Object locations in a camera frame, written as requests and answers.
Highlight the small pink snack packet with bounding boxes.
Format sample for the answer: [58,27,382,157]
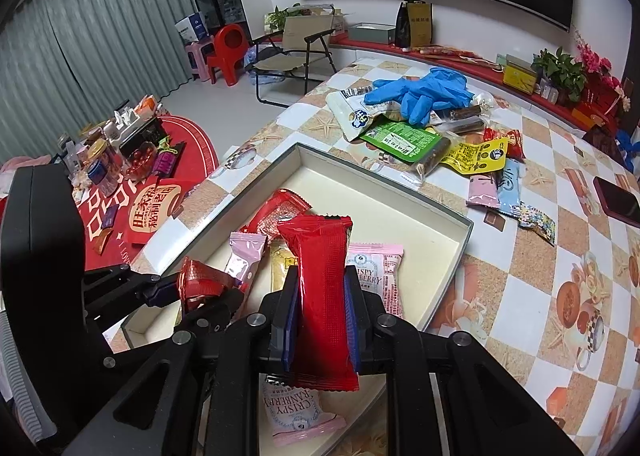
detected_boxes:
[223,231,269,289]

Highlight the gold snack packet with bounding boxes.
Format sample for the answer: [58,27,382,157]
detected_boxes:
[269,240,301,304]

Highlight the dark brown snack bar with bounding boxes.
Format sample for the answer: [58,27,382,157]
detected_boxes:
[435,105,488,136]

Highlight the pink cloth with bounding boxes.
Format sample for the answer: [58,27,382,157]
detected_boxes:
[0,155,51,197]

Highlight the red gift basket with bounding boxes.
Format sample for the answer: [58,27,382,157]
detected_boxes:
[582,71,632,124]

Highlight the grey metal tin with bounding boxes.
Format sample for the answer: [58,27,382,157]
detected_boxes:
[346,22,397,46]

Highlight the green potted plant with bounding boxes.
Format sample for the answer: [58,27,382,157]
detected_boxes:
[531,47,588,104]

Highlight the dark brown bag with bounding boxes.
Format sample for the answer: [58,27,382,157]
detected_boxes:
[582,122,622,149]

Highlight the small leafy plant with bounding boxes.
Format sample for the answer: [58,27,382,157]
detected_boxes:
[264,4,303,34]

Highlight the clear plastic wrapper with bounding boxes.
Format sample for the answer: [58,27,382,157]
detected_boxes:
[472,90,501,112]

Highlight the pink white snack packet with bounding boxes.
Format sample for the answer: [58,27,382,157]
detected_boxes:
[346,243,406,321]
[259,372,347,448]

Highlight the red patterned snack packet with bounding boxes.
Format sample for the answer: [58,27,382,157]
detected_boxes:
[482,127,526,160]

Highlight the grey pleated curtain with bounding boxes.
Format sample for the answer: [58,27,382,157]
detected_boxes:
[0,0,201,164]

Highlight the dark red phone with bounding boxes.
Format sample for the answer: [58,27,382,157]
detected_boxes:
[592,175,640,229]

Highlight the blue white carton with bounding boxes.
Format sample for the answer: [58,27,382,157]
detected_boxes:
[174,11,210,44]

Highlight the clear tub red candies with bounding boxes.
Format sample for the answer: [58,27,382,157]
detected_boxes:
[122,139,162,182]

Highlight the yellow snack packet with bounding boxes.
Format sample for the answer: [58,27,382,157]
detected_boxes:
[441,137,509,178]

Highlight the pale pink snack packet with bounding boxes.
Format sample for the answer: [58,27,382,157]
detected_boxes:
[466,172,502,211]

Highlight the green snack packet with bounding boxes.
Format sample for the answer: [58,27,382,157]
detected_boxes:
[359,117,452,184]

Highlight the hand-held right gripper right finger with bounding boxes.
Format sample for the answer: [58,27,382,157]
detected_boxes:
[343,280,587,456]

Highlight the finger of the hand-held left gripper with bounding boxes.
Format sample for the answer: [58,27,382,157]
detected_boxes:
[82,263,180,309]
[191,287,247,333]

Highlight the light blue snack packet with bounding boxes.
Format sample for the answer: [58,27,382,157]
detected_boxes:
[492,159,522,218]

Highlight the pink artificial flowers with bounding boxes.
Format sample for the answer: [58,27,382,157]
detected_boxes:
[575,29,632,112]

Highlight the colourful dotted snack packet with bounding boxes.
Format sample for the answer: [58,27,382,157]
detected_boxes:
[516,203,557,248]

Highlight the small brown packet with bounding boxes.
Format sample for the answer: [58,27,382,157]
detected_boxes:
[91,226,115,257]

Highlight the red gold stick bundle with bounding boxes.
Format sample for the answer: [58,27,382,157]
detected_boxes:
[419,45,503,73]

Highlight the beige folding chair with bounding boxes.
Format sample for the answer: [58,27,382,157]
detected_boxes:
[244,15,340,108]

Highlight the black gold paper bag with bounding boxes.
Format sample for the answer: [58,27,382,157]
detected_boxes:
[394,0,436,51]

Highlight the grey shallow box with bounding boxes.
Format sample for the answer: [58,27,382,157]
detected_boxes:
[107,141,475,456]

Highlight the white blue snack packet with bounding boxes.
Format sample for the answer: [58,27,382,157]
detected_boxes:
[326,85,401,141]

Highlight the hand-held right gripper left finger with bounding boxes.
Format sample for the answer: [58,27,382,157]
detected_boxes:
[61,266,302,456]

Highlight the red plastic chair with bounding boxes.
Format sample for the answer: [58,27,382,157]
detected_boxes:
[206,24,251,87]

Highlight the pink plastic stool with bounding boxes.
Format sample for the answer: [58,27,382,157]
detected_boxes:
[185,35,216,82]

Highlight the blue rubber glove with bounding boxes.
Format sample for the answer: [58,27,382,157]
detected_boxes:
[399,86,475,128]
[364,67,471,107]

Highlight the shiny red snack packet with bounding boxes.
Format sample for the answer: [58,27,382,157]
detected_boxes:
[239,189,313,243]
[177,256,242,315]

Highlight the white plastic rack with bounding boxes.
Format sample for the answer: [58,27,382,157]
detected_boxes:
[102,106,140,143]

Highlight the plain red snack packet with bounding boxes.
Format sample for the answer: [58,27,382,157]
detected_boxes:
[276,215,362,393]

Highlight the yellow green box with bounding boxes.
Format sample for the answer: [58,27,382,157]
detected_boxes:
[501,54,542,96]

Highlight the red round side table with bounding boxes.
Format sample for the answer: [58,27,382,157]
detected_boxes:
[60,114,221,273]

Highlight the gold lid clear jar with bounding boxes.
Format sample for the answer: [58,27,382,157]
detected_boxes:
[86,137,124,182]

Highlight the open cardboard box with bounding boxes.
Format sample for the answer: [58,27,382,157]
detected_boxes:
[300,4,347,34]

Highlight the orange white packet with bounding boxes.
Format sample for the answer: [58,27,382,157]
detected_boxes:
[134,93,160,118]

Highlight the pale blue plastic bag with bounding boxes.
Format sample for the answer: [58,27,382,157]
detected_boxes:
[244,45,281,87]

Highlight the grey striped cloth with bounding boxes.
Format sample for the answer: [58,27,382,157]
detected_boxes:
[0,309,57,443]

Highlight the black tray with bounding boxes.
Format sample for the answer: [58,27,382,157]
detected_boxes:
[119,115,168,157]

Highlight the purple snack packet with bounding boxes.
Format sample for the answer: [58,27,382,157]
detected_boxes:
[151,140,187,177]

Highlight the blue lid jar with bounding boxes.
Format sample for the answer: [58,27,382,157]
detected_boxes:
[86,161,120,198]

